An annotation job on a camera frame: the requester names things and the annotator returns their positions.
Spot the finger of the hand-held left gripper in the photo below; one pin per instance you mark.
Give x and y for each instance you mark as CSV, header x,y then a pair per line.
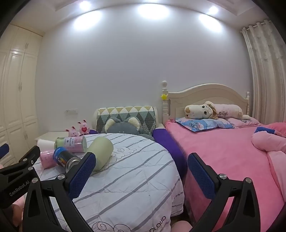
x,y
24,161
3,150

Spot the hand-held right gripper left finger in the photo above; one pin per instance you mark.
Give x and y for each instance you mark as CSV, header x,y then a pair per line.
x,y
82,175

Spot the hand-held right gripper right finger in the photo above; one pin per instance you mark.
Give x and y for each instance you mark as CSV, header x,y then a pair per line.
x,y
201,176

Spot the light green cup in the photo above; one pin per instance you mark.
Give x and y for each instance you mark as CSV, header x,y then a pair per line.
x,y
102,151

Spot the pink speckled cup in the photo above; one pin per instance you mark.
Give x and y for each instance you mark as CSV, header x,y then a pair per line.
x,y
47,160

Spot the white paper cup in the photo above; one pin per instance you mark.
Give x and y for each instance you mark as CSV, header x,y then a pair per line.
x,y
44,144

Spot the blue and black spray can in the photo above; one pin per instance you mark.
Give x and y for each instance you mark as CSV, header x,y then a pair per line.
x,y
63,159

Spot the pink bed sheet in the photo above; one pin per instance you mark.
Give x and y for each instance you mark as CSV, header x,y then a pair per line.
x,y
223,151

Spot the green pink bottle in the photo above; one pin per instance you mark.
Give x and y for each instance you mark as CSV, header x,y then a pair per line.
x,y
71,142

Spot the purple bed sheet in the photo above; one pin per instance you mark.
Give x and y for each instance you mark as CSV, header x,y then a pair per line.
x,y
172,151

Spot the small pink bunny plush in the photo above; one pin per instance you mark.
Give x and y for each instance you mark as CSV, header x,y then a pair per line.
x,y
73,132

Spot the pink bunny plush with heart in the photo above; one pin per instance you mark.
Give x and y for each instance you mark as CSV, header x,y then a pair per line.
x,y
83,127

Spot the white striped blanket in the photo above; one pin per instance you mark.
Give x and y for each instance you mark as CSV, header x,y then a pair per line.
x,y
134,178

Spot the blue cartoon pillow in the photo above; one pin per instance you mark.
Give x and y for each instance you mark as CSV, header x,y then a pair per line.
x,y
201,123

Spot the person's pink clothing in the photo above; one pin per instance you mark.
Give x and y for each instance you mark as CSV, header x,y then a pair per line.
x,y
181,227

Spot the cream wardrobe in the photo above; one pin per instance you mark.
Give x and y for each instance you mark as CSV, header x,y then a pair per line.
x,y
15,96

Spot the grey mouse plush cushion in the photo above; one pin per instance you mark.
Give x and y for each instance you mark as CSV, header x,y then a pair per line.
x,y
124,128

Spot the long cream dog plush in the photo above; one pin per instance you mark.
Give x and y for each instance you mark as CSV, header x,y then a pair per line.
x,y
201,110

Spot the pink pillow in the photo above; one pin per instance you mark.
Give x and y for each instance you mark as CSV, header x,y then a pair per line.
x,y
243,122

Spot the triangle patterned headboard cover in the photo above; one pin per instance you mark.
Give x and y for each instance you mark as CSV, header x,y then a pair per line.
x,y
125,112

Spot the pink duvet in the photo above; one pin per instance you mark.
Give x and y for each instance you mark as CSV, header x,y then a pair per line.
x,y
268,140

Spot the cream wooden bed headboard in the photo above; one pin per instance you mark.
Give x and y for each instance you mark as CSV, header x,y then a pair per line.
x,y
207,93

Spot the yellow star sticker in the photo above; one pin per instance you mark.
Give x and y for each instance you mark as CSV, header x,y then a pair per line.
x,y
164,96

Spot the cream patterned curtain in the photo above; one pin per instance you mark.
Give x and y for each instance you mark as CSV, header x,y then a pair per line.
x,y
265,67

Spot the white curtain rod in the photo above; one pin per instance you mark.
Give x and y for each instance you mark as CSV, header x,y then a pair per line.
x,y
254,25

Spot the white wall socket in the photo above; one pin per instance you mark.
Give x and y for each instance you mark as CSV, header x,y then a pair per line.
x,y
72,110

